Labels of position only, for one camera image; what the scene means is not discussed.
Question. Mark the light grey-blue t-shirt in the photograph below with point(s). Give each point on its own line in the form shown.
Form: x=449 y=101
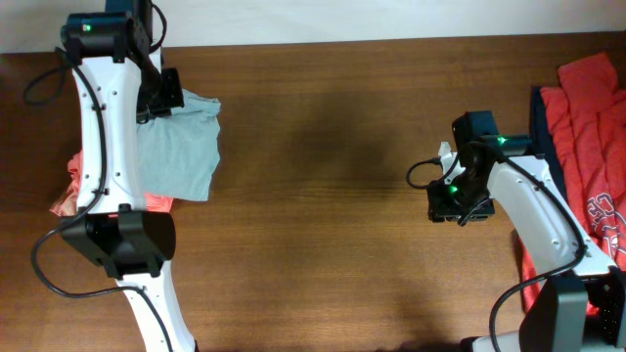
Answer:
x=178 y=154

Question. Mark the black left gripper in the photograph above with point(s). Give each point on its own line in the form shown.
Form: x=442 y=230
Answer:
x=174 y=97

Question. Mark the navy blue garment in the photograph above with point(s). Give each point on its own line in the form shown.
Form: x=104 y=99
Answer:
x=543 y=142

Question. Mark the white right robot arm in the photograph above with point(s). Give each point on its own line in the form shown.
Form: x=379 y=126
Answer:
x=581 y=305

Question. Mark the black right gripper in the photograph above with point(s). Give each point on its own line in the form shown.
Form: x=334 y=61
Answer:
x=438 y=205

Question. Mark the red printed t-shirt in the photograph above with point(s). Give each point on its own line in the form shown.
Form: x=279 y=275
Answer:
x=586 y=118

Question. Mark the folded pink shirt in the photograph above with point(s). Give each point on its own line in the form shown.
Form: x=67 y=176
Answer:
x=65 y=205

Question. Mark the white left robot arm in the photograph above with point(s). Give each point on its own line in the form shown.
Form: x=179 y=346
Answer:
x=116 y=66

